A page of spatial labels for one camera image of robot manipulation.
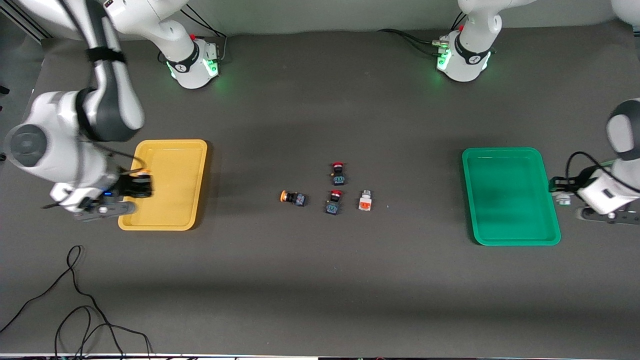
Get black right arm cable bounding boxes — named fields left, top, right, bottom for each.
left=60, top=0, right=147, bottom=176

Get black right arm base cables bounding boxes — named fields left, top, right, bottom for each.
left=157, top=5, right=228, bottom=65

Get loose thin black cable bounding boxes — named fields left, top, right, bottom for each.
left=0, top=245, right=153, bottom=360

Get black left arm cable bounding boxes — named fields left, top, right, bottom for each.
left=565, top=151, right=640, bottom=193

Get black arm base cables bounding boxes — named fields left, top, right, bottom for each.
left=377, top=11, right=468, bottom=57
left=157, top=5, right=228, bottom=65

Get dark grey table mat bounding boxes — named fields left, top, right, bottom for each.
left=0, top=24, right=640, bottom=357

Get green plastic tray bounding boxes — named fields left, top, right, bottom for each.
left=461, top=147, right=562, bottom=247

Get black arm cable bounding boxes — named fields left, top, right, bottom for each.
left=60, top=0, right=147, bottom=176
left=565, top=151, right=640, bottom=193

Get black left arm base cables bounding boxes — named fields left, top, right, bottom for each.
left=377, top=11, right=468, bottom=57

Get yellow plastic tray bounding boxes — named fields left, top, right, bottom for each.
left=117, top=139, right=208, bottom=232

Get aluminium frame rail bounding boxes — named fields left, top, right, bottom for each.
left=0, top=7, right=53, bottom=42

